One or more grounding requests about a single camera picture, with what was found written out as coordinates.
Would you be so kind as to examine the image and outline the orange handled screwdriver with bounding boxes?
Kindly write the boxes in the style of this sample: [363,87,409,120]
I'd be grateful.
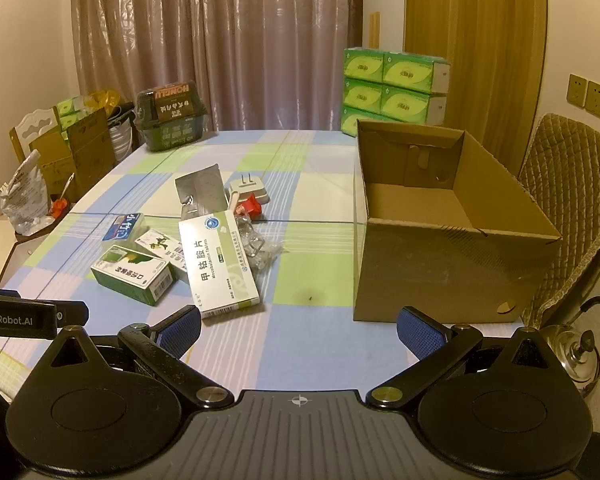
[50,172,77,219]

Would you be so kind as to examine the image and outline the clear plastic wrapper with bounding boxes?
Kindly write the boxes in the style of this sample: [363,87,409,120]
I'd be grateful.
[232,212,283,273]

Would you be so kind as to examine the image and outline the white power adapter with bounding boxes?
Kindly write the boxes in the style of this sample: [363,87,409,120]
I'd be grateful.
[228,171,271,206]

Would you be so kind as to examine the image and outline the white plastic bag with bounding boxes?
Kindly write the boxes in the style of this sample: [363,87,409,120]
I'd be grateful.
[0,150,56,236]

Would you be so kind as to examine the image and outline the white carved chair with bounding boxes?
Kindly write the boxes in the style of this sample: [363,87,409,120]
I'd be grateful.
[10,109,61,153]

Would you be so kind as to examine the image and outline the chair with quilted cover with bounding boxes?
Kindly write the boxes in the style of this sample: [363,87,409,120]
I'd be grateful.
[517,112,600,328]

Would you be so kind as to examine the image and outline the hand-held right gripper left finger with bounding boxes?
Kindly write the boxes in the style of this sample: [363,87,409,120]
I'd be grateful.
[30,304,234,412]

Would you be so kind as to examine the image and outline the yellow plastic bag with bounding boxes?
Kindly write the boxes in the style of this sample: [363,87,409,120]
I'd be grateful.
[82,89,121,111]

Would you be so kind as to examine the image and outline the tall brown cardboard carton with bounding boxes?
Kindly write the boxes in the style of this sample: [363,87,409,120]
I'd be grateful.
[10,105,118,203]

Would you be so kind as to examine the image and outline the brown wooden door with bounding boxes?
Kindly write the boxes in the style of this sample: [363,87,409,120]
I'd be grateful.
[405,0,551,176]

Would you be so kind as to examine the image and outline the small blue and white box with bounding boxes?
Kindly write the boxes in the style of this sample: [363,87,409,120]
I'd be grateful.
[102,211,146,246]

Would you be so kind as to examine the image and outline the mauve curtain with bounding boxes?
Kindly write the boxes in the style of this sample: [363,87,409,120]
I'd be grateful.
[71,0,365,133]

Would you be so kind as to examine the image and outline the large white medicine box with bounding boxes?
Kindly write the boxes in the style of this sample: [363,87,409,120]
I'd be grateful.
[178,210,263,320]

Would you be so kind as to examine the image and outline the dark green plastic container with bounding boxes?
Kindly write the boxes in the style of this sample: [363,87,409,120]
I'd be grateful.
[134,80,211,152]

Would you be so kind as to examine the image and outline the red candy packet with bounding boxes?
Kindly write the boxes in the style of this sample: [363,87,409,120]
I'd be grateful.
[235,195,263,223]

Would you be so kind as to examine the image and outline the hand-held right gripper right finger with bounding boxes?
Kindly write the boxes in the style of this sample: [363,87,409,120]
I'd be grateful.
[364,306,571,411]

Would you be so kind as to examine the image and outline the white box with plant print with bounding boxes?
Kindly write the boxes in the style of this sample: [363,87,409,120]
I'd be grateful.
[133,228,188,281]

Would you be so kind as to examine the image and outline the green medicine box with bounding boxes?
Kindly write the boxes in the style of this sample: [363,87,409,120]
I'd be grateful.
[90,245,173,307]

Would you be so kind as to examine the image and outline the silver foil pouch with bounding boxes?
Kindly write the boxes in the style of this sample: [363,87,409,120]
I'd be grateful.
[175,164,228,218]

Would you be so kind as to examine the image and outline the checkered tablecloth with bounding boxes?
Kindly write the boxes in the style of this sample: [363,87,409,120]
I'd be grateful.
[0,130,526,403]

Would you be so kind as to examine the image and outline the steel kettle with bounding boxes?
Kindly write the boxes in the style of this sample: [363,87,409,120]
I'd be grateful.
[540,296,600,401]

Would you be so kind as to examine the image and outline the brown cardboard box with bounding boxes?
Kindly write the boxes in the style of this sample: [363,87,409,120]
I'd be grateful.
[352,120,563,323]

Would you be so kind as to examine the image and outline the single green tissue pack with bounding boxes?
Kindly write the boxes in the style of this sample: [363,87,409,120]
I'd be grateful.
[55,95,93,131]

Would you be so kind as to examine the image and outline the stack of green tissue packs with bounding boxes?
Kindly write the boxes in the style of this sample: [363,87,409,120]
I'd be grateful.
[341,47,452,137]

